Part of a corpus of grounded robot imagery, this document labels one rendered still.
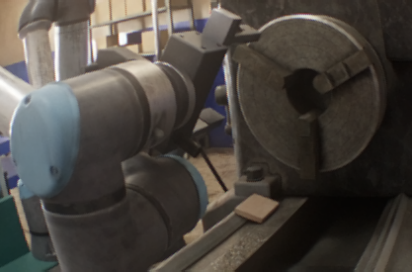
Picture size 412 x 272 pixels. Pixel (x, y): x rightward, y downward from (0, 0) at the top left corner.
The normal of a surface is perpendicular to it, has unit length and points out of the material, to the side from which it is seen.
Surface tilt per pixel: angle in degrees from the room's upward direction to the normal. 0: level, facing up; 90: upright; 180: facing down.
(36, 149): 85
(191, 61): 90
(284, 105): 90
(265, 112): 90
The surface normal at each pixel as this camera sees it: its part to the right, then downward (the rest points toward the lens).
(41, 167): -0.52, 0.16
